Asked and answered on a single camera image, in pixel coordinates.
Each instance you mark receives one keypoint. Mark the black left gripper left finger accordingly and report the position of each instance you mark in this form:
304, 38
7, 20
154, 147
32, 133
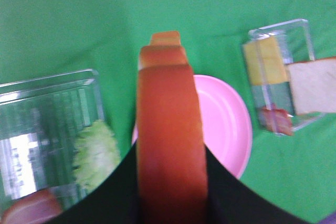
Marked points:
116, 200

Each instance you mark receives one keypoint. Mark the pink round plate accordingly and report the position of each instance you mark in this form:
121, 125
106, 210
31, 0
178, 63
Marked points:
223, 124

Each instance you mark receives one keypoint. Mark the bacon strip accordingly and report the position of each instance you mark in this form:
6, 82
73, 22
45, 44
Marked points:
38, 207
276, 120

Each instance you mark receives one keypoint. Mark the left clear plastic container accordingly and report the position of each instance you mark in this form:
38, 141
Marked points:
40, 121

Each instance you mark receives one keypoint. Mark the green lettuce leaf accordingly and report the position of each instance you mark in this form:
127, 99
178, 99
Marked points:
96, 156

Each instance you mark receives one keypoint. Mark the clear plastic container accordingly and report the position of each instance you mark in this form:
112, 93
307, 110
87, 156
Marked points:
295, 45
40, 121

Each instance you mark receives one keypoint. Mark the green tablecloth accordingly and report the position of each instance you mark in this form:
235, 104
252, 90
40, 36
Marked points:
45, 37

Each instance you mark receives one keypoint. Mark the bread slice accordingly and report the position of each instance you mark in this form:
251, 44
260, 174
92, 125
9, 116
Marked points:
312, 85
169, 201

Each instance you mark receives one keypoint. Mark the right clear plastic container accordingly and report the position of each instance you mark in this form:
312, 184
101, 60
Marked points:
295, 45

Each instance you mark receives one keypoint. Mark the yellow cheese slice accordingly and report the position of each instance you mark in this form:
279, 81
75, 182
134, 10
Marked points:
264, 62

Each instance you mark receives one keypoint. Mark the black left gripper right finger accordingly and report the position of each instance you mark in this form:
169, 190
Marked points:
230, 201

